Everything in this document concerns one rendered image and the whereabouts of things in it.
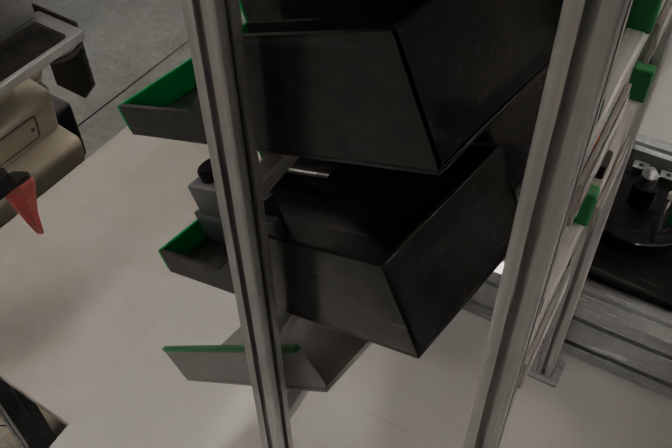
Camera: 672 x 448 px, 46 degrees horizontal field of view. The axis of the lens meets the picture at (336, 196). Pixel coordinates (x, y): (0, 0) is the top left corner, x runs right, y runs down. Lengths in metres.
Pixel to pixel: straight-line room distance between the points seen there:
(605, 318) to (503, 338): 0.55
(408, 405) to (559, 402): 0.18
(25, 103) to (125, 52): 1.63
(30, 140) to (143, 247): 0.36
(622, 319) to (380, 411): 0.30
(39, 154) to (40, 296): 0.36
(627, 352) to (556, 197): 0.69
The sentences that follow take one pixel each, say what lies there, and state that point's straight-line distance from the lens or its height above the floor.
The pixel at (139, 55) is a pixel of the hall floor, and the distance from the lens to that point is 2.99.
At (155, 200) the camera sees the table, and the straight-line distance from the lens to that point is 1.22.
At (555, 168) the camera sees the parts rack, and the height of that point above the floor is 1.50.
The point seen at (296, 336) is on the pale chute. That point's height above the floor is 1.10.
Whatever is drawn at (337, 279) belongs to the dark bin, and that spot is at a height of 1.33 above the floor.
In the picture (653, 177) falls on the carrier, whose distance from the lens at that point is 1.02.
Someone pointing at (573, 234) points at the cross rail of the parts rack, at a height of 1.31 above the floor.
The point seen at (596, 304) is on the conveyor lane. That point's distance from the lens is 0.98.
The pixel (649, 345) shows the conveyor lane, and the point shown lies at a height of 0.94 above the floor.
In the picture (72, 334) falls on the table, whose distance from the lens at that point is 1.10.
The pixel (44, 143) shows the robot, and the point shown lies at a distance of 1.45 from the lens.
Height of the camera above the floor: 1.73
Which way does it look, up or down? 47 degrees down
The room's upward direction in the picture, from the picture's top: 1 degrees counter-clockwise
